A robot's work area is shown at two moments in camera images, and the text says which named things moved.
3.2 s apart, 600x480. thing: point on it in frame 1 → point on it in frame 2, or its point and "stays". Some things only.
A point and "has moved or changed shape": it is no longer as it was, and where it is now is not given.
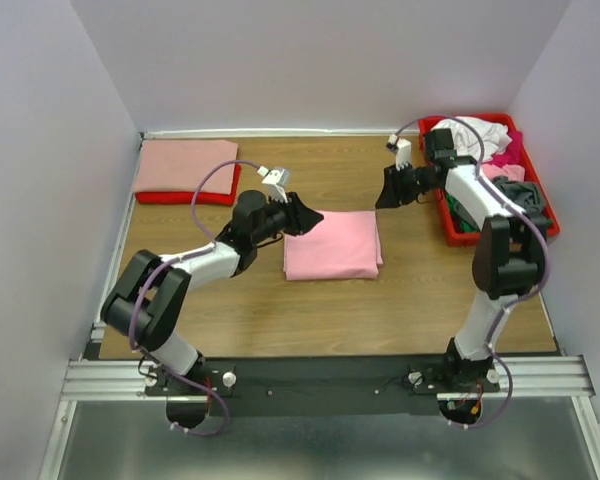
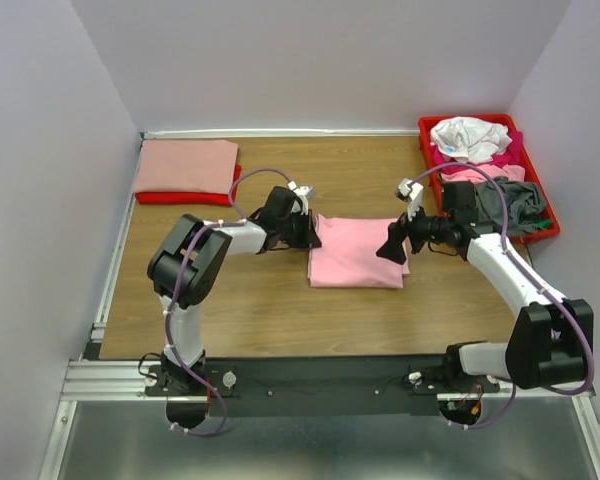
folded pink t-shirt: x=179 y=166 stays
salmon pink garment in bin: x=514 y=173 stays
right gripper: x=392 y=194 → x=396 y=233
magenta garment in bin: x=514 y=153 stays
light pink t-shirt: x=346 y=244 has moved or changed shape
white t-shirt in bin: x=466 y=140 stays
